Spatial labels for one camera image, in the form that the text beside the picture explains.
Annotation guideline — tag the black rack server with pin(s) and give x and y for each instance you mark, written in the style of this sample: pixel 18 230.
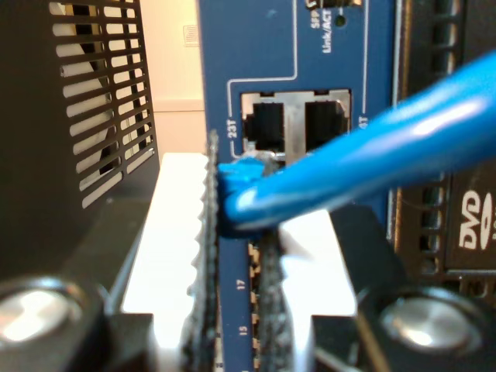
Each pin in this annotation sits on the black rack server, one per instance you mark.
pixel 472 217

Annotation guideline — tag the black perforated metal panel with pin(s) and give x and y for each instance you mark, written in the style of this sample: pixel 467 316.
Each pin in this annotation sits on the black perforated metal panel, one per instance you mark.
pixel 31 116

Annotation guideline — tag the blue network switch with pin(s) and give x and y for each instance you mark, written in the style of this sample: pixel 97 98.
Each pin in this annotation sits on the blue network switch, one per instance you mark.
pixel 252 46

